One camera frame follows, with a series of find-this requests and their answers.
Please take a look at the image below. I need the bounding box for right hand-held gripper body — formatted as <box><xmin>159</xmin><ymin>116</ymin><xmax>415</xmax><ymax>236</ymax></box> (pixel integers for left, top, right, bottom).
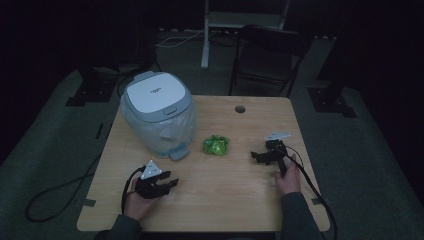
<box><xmin>264</xmin><ymin>131</ymin><xmax>292</xmax><ymax>177</ymax></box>

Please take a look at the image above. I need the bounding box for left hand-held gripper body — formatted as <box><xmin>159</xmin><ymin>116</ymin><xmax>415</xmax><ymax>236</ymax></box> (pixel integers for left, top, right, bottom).
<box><xmin>134</xmin><ymin>159</ymin><xmax>169</xmax><ymax>200</ymax></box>

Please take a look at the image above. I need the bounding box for green wrapper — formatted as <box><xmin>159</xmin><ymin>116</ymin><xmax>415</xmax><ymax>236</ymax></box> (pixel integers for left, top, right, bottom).
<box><xmin>202</xmin><ymin>134</ymin><xmax>231</xmax><ymax>156</ymax></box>

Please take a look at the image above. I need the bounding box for white grey pedal trash can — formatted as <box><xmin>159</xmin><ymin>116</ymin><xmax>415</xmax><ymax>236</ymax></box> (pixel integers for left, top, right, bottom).
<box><xmin>120</xmin><ymin>70</ymin><xmax>198</xmax><ymax>162</ymax></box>

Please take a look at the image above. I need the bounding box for person's left hand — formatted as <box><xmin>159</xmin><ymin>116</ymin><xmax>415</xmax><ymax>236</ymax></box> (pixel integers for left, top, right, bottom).
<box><xmin>123</xmin><ymin>177</ymin><xmax>162</xmax><ymax>222</ymax></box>

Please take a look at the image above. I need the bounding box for person's right hand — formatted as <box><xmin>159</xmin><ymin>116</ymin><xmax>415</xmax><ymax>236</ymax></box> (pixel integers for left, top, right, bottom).
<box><xmin>273</xmin><ymin>153</ymin><xmax>302</xmax><ymax>196</ymax></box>

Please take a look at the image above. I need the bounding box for clear plastic bin liner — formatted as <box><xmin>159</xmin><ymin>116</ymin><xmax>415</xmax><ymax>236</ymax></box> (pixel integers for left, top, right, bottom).
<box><xmin>120</xmin><ymin>95</ymin><xmax>198</xmax><ymax>158</ymax></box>

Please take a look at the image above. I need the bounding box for black stand base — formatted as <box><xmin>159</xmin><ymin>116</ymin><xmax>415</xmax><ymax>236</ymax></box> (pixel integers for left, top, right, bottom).
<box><xmin>306</xmin><ymin>33</ymin><xmax>358</xmax><ymax>119</ymax></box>
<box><xmin>65</xmin><ymin>63</ymin><xmax>118</xmax><ymax>108</ymax></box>

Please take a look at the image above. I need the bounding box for black folding chair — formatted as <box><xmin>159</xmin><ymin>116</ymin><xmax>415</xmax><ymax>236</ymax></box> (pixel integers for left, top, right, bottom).
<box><xmin>227</xmin><ymin>24</ymin><xmax>314</xmax><ymax>98</ymax></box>

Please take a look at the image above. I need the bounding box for left hand-held gripper black cable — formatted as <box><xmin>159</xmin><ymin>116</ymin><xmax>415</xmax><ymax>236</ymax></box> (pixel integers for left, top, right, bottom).
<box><xmin>120</xmin><ymin>165</ymin><xmax>148</xmax><ymax>215</ymax></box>

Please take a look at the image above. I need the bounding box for hand-held gripper black cable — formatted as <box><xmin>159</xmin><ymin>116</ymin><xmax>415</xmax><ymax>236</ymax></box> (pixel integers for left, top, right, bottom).
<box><xmin>120</xmin><ymin>165</ymin><xmax>148</xmax><ymax>215</ymax></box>
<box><xmin>282</xmin><ymin>145</ymin><xmax>339</xmax><ymax>240</ymax></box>

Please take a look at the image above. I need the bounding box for right hand-held gripper black cable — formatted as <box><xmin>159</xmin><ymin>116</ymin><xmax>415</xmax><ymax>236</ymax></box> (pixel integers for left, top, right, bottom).
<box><xmin>282</xmin><ymin>145</ymin><xmax>339</xmax><ymax>240</ymax></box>

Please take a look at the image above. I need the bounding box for black floor cable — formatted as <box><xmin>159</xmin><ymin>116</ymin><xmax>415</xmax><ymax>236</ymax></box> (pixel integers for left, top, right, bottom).
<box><xmin>25</xmin><ymin>152</ymin><xmax>103</xmax><ymax>223</ymax></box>

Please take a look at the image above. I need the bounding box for white metal desk frame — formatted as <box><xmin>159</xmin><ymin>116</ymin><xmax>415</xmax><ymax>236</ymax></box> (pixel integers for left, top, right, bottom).
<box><xmin>200</xmin><ymin>0</ymin><xmax>292</xmax><ymax>71</ymax></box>

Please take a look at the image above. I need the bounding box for white floor cable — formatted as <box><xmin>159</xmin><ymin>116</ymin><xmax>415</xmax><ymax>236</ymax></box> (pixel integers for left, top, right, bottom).
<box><xmin>155</xmin><ymin>29</ymin><xmax>205</xmax><ymax>49</ymax></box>

